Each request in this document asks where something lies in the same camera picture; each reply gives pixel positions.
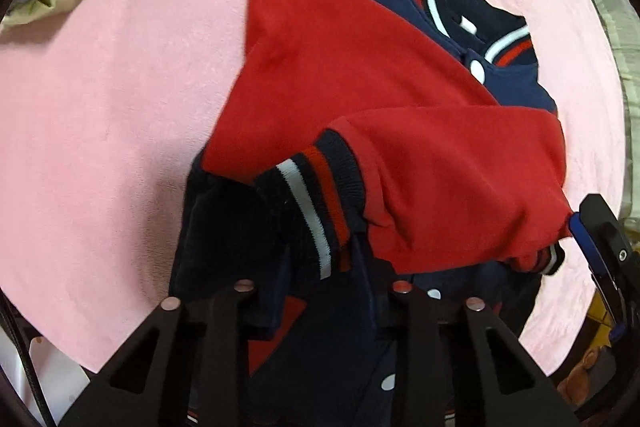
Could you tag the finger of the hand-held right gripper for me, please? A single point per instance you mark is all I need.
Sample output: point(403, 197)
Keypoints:
point(585, 237)

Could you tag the cream lace covered furniture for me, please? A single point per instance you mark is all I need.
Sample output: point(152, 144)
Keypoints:
point(612, 17)

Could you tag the red and navy varsity jacket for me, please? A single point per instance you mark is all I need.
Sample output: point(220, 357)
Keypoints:
point(400, 117)

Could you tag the brown plush toy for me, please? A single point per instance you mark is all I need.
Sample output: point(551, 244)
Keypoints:
point(582, 374)

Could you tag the pink fleece bed blanket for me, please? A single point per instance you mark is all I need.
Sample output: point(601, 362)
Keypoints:
point(125, 117)

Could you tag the white plastic object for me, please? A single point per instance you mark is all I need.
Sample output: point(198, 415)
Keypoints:
point(55, 372)

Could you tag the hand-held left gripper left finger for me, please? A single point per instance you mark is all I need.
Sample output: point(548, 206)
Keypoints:
point(232, 324)

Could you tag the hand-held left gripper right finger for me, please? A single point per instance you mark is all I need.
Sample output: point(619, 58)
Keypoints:
point(417, 324)

